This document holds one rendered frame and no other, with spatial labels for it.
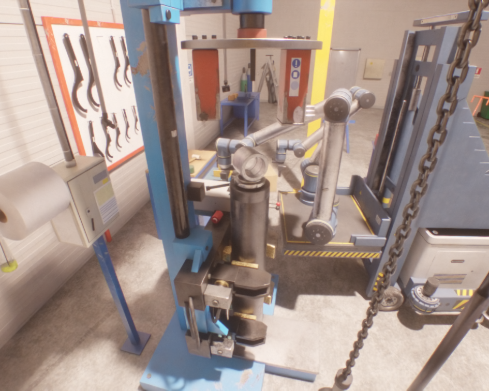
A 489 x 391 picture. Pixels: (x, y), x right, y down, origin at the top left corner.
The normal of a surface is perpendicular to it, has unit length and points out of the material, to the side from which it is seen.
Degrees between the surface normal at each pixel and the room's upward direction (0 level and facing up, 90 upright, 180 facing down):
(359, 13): 90
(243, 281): 0
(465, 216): 90
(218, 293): 0
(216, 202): 90
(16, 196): 56
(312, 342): 0
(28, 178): 34
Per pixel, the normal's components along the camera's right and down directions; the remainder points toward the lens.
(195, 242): 0.00, -0.87
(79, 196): 0.98, 0.11
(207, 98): 0.12, 0.49
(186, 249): -0.22, 0.48
